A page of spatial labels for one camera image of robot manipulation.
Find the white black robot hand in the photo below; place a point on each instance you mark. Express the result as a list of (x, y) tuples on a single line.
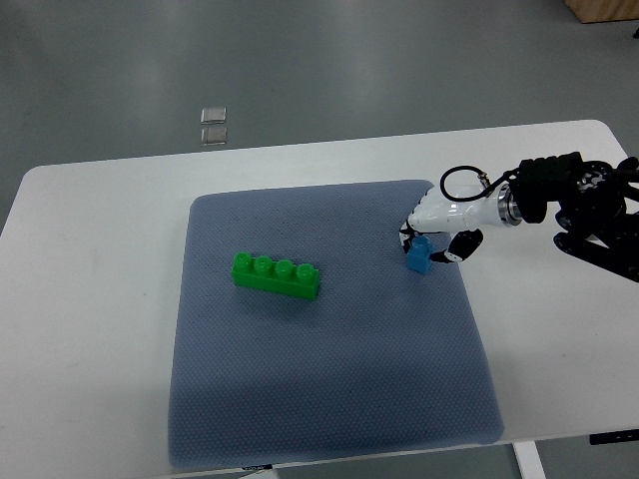
[(436, 214)]

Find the small blue block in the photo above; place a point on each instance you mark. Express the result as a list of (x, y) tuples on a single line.
[(418, 255)]

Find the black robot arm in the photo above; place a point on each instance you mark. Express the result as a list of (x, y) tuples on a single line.
[(593, 212)]

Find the long green block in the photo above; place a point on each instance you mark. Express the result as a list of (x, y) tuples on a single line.
[(277, 276)]

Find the blue-grey foam mat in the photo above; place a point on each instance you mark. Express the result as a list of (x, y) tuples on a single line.
[(385, 359)]

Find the lower metal floor plate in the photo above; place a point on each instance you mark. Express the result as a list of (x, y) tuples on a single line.
[(213, 136)]

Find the metal floor plate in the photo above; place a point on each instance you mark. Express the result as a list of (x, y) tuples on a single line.
[(213, 136), (213, 115)]

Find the upper metal floor plate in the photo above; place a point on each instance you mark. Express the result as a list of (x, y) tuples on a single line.
[(213, 115)]

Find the wooden box corner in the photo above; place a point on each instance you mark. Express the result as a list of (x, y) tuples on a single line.
[(600, 11)]

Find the white table leg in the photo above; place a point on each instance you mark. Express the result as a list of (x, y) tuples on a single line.
[(528, 460)]

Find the black table control panel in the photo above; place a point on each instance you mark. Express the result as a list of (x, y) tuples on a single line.
[(614, 437)]

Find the black label under table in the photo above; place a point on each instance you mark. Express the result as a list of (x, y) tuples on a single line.
[(257, 468)]

